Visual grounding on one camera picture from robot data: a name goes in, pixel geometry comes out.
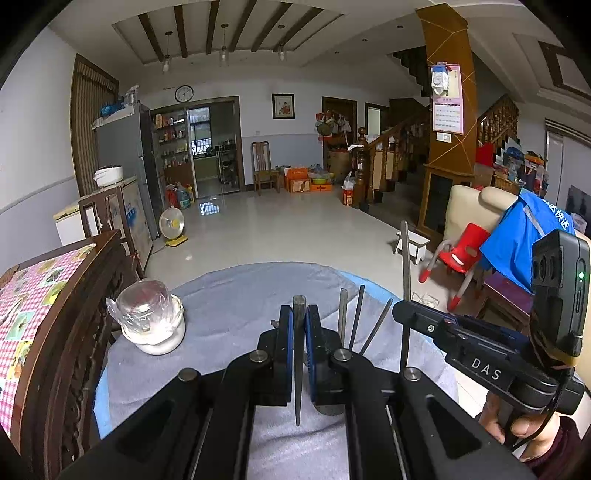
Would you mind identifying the wooden pillar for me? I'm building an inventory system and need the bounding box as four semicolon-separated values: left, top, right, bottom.
416;4;478;232

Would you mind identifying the red plastic chair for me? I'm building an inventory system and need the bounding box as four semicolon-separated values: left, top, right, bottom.
419;223;491;311

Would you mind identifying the round fan with yellow base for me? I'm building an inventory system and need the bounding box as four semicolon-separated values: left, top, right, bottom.
158;205;190;247

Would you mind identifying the small white stool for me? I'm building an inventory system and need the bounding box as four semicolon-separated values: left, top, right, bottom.
394;231;431;265

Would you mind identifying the carved wooden bench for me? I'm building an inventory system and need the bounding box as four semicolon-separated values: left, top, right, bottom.
0;228;141;480

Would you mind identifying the metal kitchen cart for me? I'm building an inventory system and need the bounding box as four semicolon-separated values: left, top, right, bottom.
216;141;237;185

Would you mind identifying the framed picture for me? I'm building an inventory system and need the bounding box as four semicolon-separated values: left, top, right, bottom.
271;93;295;120

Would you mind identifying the white freezer with blue print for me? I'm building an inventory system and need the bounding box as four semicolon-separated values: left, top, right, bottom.
117;176;154;268

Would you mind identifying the grey refrigerator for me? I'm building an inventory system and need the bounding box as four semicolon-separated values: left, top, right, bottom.
95;102;164;227

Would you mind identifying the grey tablecloth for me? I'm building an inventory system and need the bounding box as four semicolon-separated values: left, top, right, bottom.
95;262;458;480

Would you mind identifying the brown curtain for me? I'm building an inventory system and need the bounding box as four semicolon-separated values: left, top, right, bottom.
70;53;120;197

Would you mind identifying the blue jacket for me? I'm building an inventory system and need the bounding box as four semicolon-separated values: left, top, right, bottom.
480;191;575;291

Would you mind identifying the cream armchair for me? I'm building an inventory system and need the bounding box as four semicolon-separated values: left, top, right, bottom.
445;184;591;259

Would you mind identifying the pink wall calendar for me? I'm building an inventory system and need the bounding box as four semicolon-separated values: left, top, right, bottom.
431;65;464;136

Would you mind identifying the wooden shelf cabinet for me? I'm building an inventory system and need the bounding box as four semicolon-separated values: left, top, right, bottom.
152;111;191;185

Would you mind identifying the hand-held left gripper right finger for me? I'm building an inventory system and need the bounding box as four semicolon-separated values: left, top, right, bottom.
305;304;536;480

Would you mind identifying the person's right hand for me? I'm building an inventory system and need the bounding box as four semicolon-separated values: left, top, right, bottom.
478;394;561;462

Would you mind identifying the pink checked cushion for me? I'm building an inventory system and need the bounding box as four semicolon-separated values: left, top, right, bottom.
0;244;97;439

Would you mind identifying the person's right forearm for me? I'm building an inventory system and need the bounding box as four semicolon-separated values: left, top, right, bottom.
522;415;587;480

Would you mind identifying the small white cabinet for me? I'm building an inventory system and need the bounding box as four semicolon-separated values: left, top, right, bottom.
52;206;88;246

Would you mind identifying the wooden chair with purple seat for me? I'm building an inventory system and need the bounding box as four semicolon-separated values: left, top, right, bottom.
475;271;536;330

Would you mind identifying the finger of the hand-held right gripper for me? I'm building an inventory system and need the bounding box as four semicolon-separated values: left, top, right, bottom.
392;299;462;352

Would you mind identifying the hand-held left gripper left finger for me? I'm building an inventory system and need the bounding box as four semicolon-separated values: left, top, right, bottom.
55;304;294;480

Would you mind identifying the wooden stair railing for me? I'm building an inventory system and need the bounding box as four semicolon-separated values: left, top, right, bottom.
355;111;430;204

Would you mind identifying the orange cardboard box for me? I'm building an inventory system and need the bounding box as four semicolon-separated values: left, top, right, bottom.
284;167;311;193

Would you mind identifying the white bowl with plastic wrap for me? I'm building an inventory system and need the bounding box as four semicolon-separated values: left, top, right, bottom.
106;278;186;356

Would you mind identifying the white rice cooker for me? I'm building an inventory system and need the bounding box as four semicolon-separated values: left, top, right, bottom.
93;166;125;188

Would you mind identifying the blue table cover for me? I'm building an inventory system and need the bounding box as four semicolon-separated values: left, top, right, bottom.
95;270;402;416

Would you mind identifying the white plastic bag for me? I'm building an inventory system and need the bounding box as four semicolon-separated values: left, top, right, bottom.
429;62;451;99

